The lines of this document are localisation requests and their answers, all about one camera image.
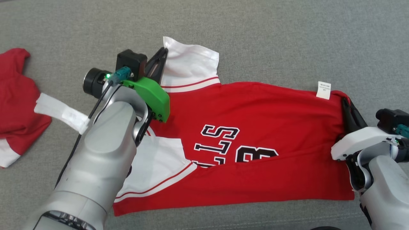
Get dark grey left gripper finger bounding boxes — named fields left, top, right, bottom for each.
left=145, top=48, right=167, bottom=77
left=150, top=48, right=169, bottom=86

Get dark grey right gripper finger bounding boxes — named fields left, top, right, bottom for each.
left=341, top=97, right=354, bottom=133
left=346, top=97, right=368, bottom=130

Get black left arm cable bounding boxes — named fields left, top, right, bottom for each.
left=55, top=66, right=132, bottom=189

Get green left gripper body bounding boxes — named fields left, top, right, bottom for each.
left=121, top=77, right=171, bottom=124

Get red jersey shirt white sleeves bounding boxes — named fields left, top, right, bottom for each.
left=112, top=36, right=356, bottom=217

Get white tape tag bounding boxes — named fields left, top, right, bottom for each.
left=34, top=93, right=90, bottom=135

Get grey fabric sofa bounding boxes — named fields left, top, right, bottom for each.
left=0, top=0, right=409, bottom=230

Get red shorts white hem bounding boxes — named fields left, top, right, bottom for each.
left=0, top=48, right=52, bottom=169

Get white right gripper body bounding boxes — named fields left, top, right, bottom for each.
left=331, top=126, right=398, bottom=162

